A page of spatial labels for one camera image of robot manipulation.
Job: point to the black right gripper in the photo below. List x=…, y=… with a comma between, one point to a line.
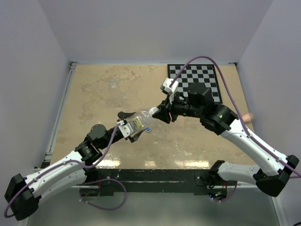
x=163, y=113

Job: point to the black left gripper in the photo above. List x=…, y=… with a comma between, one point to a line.
x=123, y=116

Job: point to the white bottle cap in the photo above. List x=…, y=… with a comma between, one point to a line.
x=153, y=110

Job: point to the clear square plastic bottle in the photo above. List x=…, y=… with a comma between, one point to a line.
x=141, y=120

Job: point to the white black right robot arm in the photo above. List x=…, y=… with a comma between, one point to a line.
x=272, y=169

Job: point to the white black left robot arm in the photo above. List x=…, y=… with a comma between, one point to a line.
x=24, y=193

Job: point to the clear round plastic bottle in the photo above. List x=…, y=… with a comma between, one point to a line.
x=113, y=83

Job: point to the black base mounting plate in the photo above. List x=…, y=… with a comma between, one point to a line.
x=195, y=181

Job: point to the black white checkerboard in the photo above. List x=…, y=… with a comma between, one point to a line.
x=200, y=73

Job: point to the pink wooden pin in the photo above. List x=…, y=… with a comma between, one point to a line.
x=248, y=117

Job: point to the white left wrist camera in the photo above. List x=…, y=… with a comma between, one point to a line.
x=126, y=128

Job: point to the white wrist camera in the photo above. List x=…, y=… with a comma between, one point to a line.
x=126, y=128
x=169, y=87

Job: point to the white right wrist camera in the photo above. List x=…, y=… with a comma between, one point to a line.
x=169, y=87

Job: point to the aluminium frame rail left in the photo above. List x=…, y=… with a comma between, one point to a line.
x=55, y=130

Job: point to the aluminium frame rail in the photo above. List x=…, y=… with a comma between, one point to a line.
x=55, y=130
x=251, y=174

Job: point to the aluminium frame rail front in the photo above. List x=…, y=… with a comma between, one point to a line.
x=251, y=174

